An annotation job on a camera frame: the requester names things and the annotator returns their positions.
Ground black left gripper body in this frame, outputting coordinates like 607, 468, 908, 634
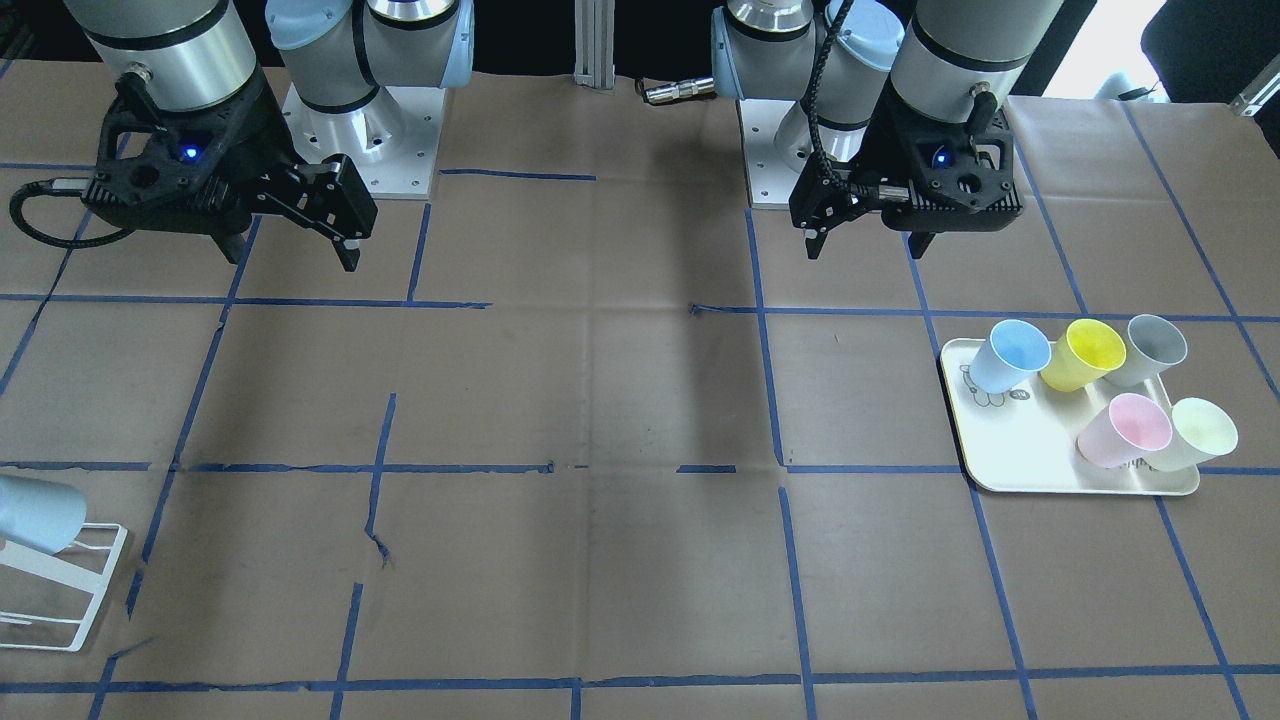
861, 83, 1016, 211

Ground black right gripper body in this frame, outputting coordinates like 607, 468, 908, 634
97, 67, 297, 210

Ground pale blue cup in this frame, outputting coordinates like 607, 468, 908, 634
1, 475, 87, 555

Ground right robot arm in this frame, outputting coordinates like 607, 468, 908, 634
27, 1, 475, 272

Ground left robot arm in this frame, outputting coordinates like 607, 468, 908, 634
712, 1, 1060, 259

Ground blue cup on tray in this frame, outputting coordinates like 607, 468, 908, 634
969, 319, 1052, 395

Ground yellow cup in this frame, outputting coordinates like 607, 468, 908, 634
1039, 318, 1126, 392

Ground grey cup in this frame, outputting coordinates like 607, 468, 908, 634
1103, 314, 1189, 387

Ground pink cup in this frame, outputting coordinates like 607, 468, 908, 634
1076, 393, 1174, 468

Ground pale green cup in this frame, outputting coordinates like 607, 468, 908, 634
1144, 397, 1239, 471

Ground cream plastic tray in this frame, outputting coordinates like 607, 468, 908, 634
940, 338, 1201, 496

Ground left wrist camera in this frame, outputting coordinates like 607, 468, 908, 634
879, 184, 1024, 233

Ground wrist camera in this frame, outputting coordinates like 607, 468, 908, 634
879, 184, 1024, 233
81, 178, 252, 234

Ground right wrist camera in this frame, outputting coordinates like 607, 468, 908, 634
81, 178, 252, 234

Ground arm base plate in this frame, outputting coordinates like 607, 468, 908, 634
283, 85, 451, 200
736, 99, 812, 210

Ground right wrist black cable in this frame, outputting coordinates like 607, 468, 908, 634
9, 178, 136, 249

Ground left wrist braided cable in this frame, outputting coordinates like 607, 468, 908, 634
806, 0, 881, 193

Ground aluminium frame post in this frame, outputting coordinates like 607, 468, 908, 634
573, 0, 616, 92

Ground white wire cup rack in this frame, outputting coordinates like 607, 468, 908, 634
3, 521, 129, 653

